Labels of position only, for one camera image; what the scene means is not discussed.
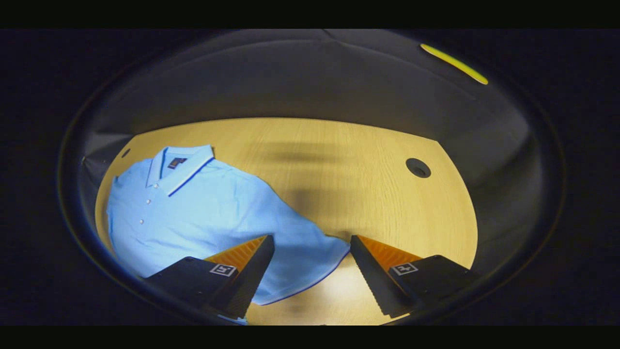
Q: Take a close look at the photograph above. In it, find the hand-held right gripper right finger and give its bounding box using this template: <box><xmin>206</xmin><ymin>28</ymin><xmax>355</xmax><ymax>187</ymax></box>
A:
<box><xmin>350</xmin><ymin>235</ymin><xmax>478</xmax><ymax>319</ymax></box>

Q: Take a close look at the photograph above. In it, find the light blue T-shirt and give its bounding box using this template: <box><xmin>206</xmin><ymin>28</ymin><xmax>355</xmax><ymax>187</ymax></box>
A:
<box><xmin>107</xmin><ymin>144</ymin><xmax>350</xmax><ymax>324</ymax></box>

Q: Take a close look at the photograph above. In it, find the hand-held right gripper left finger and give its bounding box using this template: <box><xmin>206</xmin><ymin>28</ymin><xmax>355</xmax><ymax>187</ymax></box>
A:
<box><xmin>144</xmin><ymin>235</ymin><xmax>276</xmax><ymax>320</ymax></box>

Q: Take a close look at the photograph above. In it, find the black backdrop cloth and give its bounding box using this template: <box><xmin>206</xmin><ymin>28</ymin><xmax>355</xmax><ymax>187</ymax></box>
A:
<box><xmin>80</xmin><ymin>29</ymin><xmax>533</xmax><ymax>272</ymax></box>

